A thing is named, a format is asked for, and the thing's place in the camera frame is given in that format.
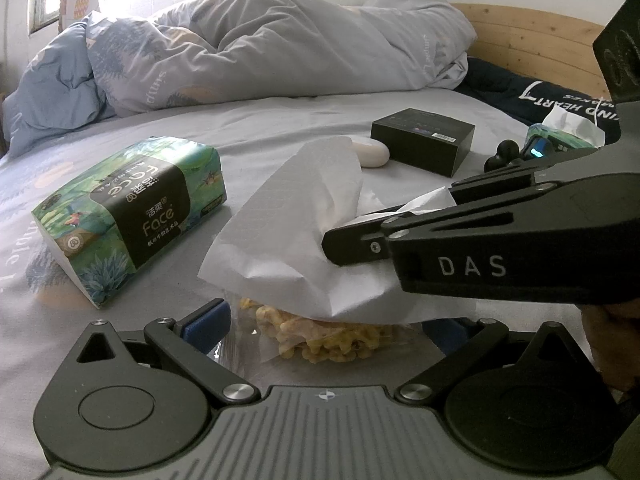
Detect grey printed bed sheet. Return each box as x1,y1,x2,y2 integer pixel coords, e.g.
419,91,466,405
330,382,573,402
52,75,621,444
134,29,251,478
0,81,623,413

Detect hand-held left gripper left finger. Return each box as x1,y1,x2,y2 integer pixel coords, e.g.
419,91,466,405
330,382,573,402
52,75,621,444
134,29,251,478
74,298,262,407

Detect black rounded gadget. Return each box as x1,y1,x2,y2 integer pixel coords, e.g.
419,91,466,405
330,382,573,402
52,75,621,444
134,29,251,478
484,139,522,174

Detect yellow fried snack pieces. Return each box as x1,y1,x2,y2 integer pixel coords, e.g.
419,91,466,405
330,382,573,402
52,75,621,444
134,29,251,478
239,297,401,363

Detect grey-blue printed duvet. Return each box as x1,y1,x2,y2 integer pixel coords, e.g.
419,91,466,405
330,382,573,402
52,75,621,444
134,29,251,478
0,0,479,157

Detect white earbud case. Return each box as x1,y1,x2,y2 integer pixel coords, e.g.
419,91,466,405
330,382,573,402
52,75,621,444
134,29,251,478
349,137,392,169

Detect wooden headboard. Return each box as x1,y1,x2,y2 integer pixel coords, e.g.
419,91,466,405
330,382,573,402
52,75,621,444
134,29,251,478
451,2,610,97

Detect green printed tissue pack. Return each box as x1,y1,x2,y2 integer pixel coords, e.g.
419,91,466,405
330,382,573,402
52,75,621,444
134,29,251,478
31,135,229,310

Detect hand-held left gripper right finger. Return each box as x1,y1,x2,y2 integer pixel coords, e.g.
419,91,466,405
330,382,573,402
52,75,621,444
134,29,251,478
399,319,602,405

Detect person's right hand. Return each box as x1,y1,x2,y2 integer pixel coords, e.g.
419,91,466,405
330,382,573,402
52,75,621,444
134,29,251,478
581,303,640,397

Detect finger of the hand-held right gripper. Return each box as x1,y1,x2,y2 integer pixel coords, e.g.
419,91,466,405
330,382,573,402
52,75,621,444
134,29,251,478
321,219,402,267
350,166,540,227

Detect white paper tissue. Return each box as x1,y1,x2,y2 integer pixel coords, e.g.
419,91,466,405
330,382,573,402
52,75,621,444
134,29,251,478
197,135,472,324

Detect black cardboard box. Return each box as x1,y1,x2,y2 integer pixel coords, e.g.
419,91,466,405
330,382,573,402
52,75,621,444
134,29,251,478
370,107,476,179

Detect clear bag of yellow snacks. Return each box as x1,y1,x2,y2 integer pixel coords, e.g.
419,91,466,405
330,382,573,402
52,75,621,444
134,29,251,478
212,294,428,378

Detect dark navy printed pillow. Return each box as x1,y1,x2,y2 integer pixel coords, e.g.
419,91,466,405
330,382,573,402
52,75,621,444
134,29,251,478
451,56,625,129

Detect teal tissue pack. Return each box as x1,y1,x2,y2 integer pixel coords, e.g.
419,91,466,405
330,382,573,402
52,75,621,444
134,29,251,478
525,109,607,151

